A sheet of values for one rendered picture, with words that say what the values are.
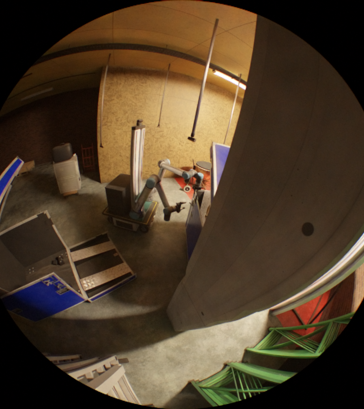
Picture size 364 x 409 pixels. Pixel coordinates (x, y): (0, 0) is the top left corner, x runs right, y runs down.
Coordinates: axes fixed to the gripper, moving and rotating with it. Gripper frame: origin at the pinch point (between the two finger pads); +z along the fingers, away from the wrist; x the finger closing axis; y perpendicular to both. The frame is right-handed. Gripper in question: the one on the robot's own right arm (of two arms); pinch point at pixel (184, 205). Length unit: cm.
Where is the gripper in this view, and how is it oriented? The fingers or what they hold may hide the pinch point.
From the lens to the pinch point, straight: 203.9
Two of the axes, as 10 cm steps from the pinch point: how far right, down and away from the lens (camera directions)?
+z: 7.9, -2.4, 5.6
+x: -1.7, 7.9, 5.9
